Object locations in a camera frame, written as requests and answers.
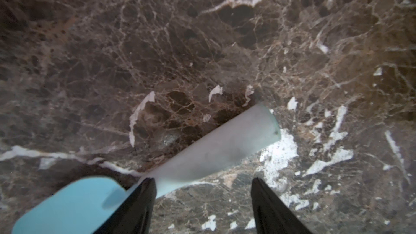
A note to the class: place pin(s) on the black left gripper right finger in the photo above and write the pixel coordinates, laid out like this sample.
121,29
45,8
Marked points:
271,215

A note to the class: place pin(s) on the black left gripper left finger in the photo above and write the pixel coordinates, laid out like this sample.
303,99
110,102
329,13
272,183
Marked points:
135,213

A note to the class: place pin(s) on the teal plastic shovel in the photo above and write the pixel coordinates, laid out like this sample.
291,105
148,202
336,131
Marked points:
86,204

